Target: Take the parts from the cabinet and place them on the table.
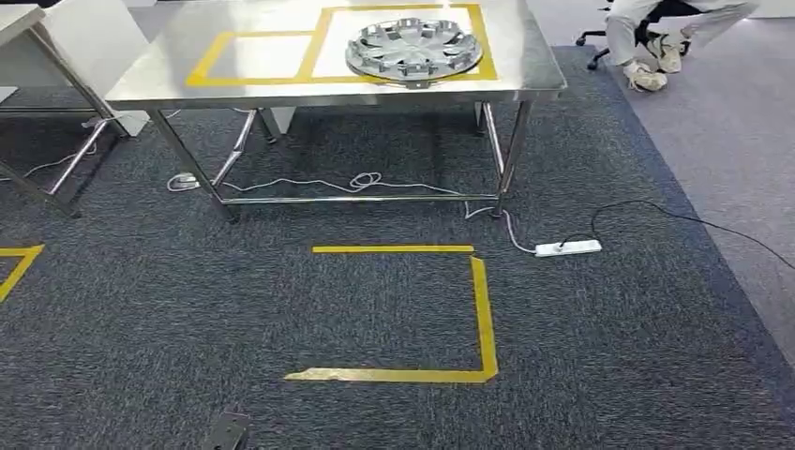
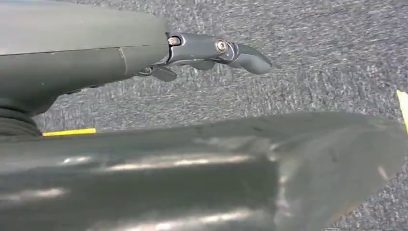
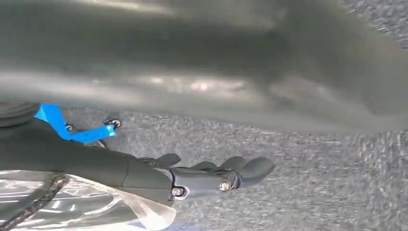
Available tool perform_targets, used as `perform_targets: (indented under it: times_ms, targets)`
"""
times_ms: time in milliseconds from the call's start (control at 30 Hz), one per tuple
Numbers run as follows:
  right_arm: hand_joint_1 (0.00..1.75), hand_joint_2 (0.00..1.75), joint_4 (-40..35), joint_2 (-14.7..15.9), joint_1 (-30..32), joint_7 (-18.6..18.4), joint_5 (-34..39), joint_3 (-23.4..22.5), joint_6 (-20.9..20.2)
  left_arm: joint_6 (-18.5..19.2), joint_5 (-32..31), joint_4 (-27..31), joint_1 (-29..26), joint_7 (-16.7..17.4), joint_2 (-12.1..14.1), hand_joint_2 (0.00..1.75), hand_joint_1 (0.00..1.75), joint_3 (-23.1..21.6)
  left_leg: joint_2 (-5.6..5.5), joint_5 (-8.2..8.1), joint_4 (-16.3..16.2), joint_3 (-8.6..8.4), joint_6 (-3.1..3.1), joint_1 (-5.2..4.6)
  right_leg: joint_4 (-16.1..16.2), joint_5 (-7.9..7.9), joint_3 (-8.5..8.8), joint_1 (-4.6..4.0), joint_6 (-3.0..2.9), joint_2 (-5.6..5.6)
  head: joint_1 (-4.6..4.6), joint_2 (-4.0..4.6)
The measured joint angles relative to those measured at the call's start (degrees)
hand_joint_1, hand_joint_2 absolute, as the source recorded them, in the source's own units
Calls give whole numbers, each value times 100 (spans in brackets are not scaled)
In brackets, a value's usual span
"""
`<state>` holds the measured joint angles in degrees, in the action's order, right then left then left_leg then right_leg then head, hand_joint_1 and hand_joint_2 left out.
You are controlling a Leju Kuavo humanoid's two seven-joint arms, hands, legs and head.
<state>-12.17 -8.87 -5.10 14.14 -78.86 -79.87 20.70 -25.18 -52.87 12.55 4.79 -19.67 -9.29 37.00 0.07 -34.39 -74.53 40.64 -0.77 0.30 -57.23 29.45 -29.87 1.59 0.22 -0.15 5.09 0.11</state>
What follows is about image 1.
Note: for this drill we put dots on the yellow floor tape square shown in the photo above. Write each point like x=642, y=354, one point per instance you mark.
x=483, y=310

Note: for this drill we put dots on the stainless steel table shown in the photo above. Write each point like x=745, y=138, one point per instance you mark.
x=155, y=87

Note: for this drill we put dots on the steel frame side table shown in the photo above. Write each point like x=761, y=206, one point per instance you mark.
x=68, y=74

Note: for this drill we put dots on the white power strip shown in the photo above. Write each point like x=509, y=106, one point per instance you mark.
x=568, y=248

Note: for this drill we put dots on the white power adapter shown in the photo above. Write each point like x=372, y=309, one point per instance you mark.
x=184, y=182

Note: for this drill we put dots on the black office chair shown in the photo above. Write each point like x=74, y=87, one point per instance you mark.
x=597, y=57

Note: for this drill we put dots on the person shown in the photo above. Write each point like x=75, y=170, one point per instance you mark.
x=627, y=31

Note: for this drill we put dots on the silver wheel hubcap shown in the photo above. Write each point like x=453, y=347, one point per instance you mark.
x=413, y=53

